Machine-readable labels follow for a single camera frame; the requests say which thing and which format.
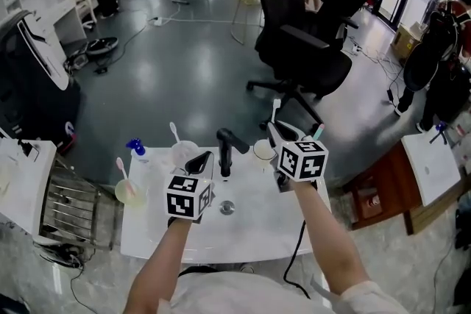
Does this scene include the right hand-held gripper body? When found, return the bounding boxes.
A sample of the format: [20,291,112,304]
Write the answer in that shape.
[274,139,330,193]

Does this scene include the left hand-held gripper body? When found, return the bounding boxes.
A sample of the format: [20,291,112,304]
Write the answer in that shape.
[163,168,217,229]

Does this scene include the clear pinkish cup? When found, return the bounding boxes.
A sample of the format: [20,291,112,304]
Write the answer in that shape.
[170,140,199,171]

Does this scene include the cream cup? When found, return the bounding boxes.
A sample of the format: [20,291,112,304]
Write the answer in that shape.
[252,138,277,171]

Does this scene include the white toothbrush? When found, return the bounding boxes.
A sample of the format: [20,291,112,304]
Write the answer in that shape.
[270,98,283,126]
[169,121,182,144]

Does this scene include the yellow-green translucent cup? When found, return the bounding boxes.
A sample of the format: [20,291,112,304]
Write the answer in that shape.
[114,178,148,209]

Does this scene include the person's left forearm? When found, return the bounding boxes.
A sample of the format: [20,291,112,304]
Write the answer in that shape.
[123,218,194,314]

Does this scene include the person's right forearm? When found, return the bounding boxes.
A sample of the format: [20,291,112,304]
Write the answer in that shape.
[292,179,371,295]

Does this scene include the black faucet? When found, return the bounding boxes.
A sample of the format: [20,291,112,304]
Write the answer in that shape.
[216,127,250,182]

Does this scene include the blue pump soap bottle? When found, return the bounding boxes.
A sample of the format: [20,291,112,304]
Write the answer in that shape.
[125,138,150,163]

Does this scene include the person's black trousers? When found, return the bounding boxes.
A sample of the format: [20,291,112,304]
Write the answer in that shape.
[178,263,255,277]

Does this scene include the white sink basin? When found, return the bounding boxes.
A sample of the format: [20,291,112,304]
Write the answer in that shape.
[120,145,332,264]

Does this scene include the brown wooden cabinet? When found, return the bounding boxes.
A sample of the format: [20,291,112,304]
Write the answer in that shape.
[344,141,471,236]

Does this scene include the metal rack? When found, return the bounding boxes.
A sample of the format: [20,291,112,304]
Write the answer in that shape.
[38,165,122,251]

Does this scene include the person's white shirt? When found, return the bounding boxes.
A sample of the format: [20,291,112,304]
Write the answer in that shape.
[157,270,409,314]

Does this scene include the small white sink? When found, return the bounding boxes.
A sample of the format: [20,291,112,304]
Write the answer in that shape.
[400,132,461,207]

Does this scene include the dark faucet with blue tip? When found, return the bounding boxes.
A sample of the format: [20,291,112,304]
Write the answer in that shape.
[428,121,448,146]

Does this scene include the cardboard box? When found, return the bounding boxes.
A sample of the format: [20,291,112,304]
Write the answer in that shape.
[389,24,425,60]

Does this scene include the white sink counter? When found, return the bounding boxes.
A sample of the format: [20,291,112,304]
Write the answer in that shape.
[0,138,58,236]

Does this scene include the black and white appliance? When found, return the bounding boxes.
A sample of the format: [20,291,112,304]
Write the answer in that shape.
[0,10,82,155]

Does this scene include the white vanity desk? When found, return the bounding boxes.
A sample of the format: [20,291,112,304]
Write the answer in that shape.
[51,0,99,45]

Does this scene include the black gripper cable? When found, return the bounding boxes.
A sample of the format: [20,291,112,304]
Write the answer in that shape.
[283,220,312,299]

